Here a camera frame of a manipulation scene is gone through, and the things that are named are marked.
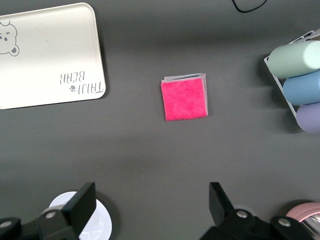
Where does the green cup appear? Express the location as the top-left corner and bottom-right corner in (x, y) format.
(267, 40), (320, 79)

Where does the thin black table cable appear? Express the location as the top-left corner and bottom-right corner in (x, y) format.
(231, 0), (268, 13)

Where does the pink bowl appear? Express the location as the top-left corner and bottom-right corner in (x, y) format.
(285, 201), (320, 224)

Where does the cream tray with bear print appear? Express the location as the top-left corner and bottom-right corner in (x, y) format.
(0, 2), (107, 110)

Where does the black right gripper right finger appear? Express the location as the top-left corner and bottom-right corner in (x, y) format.
(199, 181), (271, 240)

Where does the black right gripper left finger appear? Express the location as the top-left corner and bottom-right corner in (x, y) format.
(23, 181), (97, 240)

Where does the purple cup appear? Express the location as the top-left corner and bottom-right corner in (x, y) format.
(295, 102), (320, 134)

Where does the pale lavender round plate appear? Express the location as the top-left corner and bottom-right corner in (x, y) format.
(48, 191), (113, 240)

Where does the blue cup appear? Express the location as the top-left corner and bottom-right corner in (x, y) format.
(282, 70), (320, 106)

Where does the metal scoop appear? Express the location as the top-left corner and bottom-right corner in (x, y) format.
(301, 214), (320, 240)

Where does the white wire cup holder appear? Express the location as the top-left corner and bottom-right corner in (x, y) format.
(263, 27), (320, 131)

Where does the pink folded cloth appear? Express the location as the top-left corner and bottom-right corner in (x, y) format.
(160, 72), (209, 122)

